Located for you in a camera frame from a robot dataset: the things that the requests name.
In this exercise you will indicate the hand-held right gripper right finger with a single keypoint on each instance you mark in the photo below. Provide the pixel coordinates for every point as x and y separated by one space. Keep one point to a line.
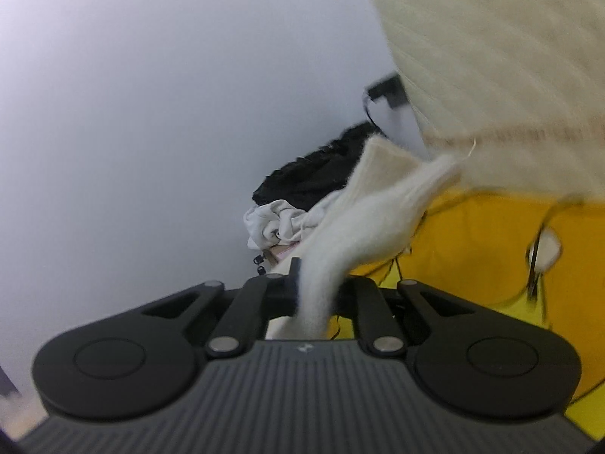
352 293

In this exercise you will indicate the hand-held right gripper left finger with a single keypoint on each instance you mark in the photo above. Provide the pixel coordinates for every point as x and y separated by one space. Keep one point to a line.
288 293

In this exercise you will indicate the cream sweater with blue stripes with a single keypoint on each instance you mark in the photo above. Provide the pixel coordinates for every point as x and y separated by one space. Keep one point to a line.
496 56

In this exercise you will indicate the cardboard box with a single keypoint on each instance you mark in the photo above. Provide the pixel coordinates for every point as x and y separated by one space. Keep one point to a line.
281 253

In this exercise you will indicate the white crumpled cloth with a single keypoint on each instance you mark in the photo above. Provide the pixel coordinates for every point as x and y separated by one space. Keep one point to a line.
274 224

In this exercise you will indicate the black fluffy cloth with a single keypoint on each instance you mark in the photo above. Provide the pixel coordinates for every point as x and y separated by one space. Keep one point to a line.
307 175

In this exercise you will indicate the yellow cloth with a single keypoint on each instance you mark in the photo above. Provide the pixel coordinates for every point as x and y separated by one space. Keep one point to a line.
472 255

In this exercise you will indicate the white round device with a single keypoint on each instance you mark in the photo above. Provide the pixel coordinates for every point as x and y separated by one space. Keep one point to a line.
548 248

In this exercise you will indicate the black wall socket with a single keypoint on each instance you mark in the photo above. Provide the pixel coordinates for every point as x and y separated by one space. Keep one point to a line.
388 90

